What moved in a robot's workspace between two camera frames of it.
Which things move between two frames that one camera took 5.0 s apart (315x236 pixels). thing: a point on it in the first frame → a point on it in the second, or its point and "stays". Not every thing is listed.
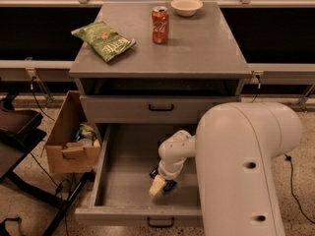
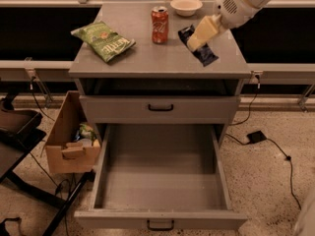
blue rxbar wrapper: (169, 184) → (204, 54)
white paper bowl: (186, 6) stays
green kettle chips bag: (103, 39) stays
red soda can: (159, 25) stays
